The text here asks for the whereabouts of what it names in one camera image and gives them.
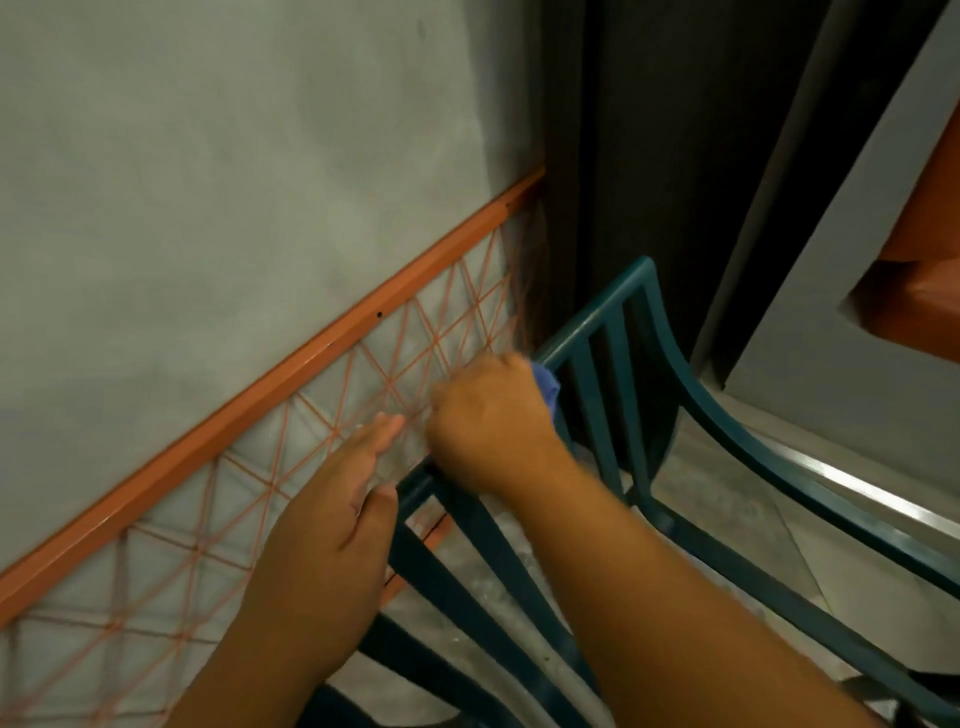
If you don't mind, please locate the person's left hand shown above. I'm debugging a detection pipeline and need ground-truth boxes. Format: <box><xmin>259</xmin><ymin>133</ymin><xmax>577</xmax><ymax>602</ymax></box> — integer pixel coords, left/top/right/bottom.
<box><xmin>238</xmin><ymin>411</ymin><xmax>408</xmax><ymax>678</ymax></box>

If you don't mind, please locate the orange frame with wire lattice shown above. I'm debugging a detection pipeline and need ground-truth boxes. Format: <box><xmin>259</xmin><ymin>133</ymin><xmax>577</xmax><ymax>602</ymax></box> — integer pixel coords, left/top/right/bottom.
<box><xmin>0</xmin><ymin>166</ymin><xmax>549</xmax><ymax>728</ymax></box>

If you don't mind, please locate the person's right hand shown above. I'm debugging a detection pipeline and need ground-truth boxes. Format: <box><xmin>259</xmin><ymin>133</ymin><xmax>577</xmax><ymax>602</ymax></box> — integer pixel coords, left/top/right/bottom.
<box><xmin>427</xmin><ymin>351</ymin><xmax>577</xmax><ymax>502</ymax></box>

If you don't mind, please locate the dark door frame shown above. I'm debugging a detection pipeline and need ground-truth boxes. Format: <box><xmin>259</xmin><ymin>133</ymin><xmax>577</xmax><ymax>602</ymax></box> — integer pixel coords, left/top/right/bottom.
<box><xmin>540</xmin><ymin>0</ymin><xmax>950</xmax><ymax>391</ymax></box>

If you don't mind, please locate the teal metal chair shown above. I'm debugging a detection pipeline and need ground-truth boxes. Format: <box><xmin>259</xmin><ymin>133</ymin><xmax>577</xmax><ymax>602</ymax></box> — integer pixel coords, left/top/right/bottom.
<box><xmin>298</xmin><ymin>255</ymin><xmax>960</xmax><ymax>728</ymax></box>

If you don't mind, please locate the person's right forearm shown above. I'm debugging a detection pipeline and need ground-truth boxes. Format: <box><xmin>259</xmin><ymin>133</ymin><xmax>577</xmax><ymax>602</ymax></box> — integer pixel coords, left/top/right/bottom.
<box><xmin>516</xmin><ymin>450</ymin><xmax>890</xmax><ymax>728</ymax></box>

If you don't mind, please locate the orange panel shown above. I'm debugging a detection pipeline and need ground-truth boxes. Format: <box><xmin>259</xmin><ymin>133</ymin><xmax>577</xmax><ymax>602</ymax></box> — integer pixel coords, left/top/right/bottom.
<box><xmin>838</xmin><ymin>97</ymin><xmax>960</xmax><ymax>369</ymax></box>

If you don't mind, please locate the silver metal floor track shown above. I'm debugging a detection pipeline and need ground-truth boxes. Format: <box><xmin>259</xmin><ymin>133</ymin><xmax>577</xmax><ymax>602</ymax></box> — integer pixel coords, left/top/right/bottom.
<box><xmin>738</xmin><ymin>427</ymin><xmax>960</xmax><ymax>545</ymax></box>

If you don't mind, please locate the person's left forearm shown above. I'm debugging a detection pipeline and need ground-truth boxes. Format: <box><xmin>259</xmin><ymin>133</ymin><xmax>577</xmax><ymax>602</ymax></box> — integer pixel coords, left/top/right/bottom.
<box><xmin>165</xmin><ymin>600</ymin><xmax>363</xmax><ymax>728</ymax></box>

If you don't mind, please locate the blue cleaning cloth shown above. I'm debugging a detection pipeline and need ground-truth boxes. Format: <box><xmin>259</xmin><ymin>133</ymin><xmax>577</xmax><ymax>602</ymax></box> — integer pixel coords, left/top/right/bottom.
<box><xmin>528</xmin><ymin>360</ymin><xmax>565</xmax><ymax>451</ymax></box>

